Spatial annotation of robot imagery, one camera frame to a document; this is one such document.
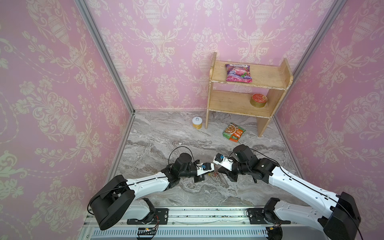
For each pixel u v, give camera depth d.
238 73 0.76
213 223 0.73
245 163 0.59
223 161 0.66
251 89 1.09
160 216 0.74
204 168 0.65
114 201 0.43
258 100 0.92
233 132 1.06
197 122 1.07
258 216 0.74
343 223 0.38
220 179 0.79
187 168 0.66
